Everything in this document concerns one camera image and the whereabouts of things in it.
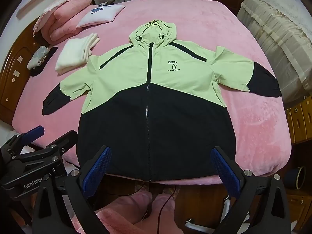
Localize white plastic frame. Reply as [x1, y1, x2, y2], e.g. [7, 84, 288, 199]
[185, 194, 250, 230]

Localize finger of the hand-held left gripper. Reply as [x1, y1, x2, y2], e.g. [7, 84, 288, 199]
[5, 125, 45, 152]
[44, 130, 78, 153]

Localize folded white clothes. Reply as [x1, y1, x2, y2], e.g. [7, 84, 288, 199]
[55, 32, 101, 74]

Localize thin dark cable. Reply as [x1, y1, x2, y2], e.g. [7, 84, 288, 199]
[157, 185, 176, 234]

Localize folded pink quilt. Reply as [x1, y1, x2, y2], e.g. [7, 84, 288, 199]
[32, 0, 92, 46]

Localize wooden cabinet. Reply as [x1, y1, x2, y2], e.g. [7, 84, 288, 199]
[284, 95, 312, 225]

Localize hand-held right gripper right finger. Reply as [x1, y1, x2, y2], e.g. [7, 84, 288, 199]
[211, 146, 292, 234]

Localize green and black hooded jacket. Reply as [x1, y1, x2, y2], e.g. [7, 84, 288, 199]
[42, 19, 282, 183]

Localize pink plush bed blanket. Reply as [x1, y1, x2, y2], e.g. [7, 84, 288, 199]
[12, 0, 293, 186]

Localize white pillow with blue print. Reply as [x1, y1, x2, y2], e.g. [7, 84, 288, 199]
[76, 4, 125, 29]

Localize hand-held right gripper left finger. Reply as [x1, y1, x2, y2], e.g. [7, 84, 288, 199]
[32, 146, 113, 234]

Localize person's right leg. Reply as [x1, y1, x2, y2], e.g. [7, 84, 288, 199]
[117, 193, 176, 234]

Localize wooden headboard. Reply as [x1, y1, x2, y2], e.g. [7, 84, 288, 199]
[0, 17, 49, 125]

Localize patterned slipper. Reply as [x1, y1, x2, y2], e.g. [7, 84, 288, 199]
[160, 185, 181, 197]
[134, 182, 152, 193]

